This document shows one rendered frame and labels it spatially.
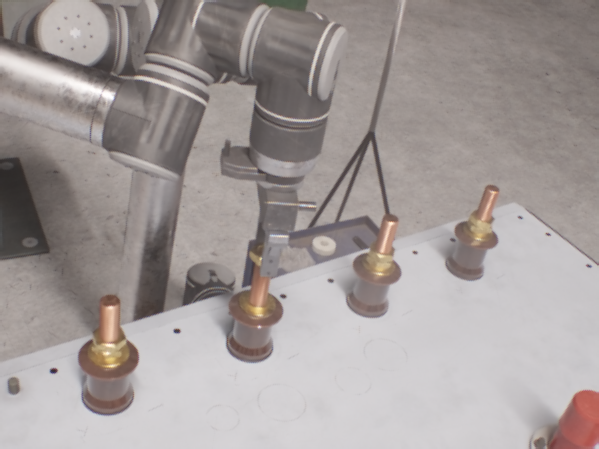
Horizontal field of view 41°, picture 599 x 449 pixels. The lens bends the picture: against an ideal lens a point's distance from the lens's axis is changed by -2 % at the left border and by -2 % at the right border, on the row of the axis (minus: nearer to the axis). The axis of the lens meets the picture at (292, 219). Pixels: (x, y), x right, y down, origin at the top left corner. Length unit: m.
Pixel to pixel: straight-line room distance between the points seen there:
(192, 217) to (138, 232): 2.43
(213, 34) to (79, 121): 0.22
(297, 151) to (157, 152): 0.20
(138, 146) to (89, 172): 3.22
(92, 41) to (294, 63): 1.21
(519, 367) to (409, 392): 0.24
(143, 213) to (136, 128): 0.51
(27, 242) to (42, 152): 0.80
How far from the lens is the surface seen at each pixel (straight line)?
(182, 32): 1.12
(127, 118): 1.10
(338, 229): 2.60
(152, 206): 1.58
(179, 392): 1.36
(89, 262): 3.73
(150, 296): 1.69
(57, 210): 4.04
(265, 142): 1.14
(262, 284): 1.33
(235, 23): 1.10
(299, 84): 1.09
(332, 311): 1.55
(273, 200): 1.17
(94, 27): 2.23
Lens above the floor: 2.38
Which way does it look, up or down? 35 degrees down
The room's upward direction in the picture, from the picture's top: 11 degrees clockwise
